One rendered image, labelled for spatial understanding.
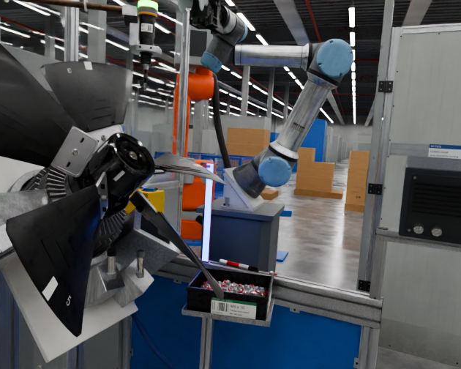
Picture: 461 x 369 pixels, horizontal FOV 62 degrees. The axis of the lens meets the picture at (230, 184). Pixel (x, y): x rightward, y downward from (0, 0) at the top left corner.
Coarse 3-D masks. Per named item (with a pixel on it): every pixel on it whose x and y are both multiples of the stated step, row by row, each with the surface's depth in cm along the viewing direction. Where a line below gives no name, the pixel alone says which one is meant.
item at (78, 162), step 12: (72, 132) 76; (84, 132) 78; (72, 144) 77; (84, 144) 78; (96, 144) 79; (60, 156) 76; (72, 156) 77; (84, 156) 78; (60, 168) 76; (72, 168) 77
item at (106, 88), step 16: (48, 64) 94; (64, 64) 96; (80, 64) 97; (96, 64) 99; (48, 80) 92; (64, 80) 93; (80, 80) 94; (96, 80) 96; (112, 80) 97; (128, 80) 100; (64, 96) 91; (80, 96) 92; (96, 96) 92; (112, 96) 94; (128, 96) 96; (80, 112) 90; (96, 112) 90; (112, 112) 91; (80, 128) 88; (96, 128) 88
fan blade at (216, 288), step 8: (160, 216) 80; (160, 224) 86; (168, 224) 79; (168, 232) 85; (176, 232) 78; (176, 240) 85; (184, 248) 84; (192, 256) 77; (200, 264) 78; (208, 272) 80; (208, 280) 75; (216, 288) 76; (216, 296) 74
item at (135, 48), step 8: (128, 8) 85; (136, 8) 87; (128, 16) 85; (136, 16) 86; (128, 24) 88; (136, 24) 86; (136, 32) 86; (136, 40) 87; (136, 48) 86; (144, 48) 85; (152, 48) 86; (152, 56) 92
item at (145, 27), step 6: (144, 18) 86; (150, 18) 86; (144, 24) 86; (150, 24) 87; (144, 30) 86; (150, 30) 87; (144, 36) 87; (150, 36) 87; (144, 42) 87; (150, 42) 87; (144, 54) 87; (150, 54) 88; (144, 60) 88; (150, 60) 89
